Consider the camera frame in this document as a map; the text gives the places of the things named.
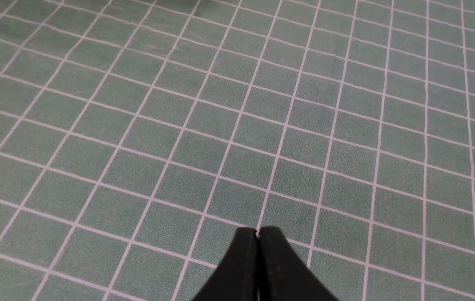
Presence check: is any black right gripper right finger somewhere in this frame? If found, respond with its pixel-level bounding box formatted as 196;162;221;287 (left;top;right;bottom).
258;226;338;301

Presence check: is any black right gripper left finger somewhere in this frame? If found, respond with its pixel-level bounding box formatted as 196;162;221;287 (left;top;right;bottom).
193;227;259;301

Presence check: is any green checkered tablecloth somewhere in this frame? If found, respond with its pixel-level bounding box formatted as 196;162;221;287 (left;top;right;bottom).
0;0;475;301

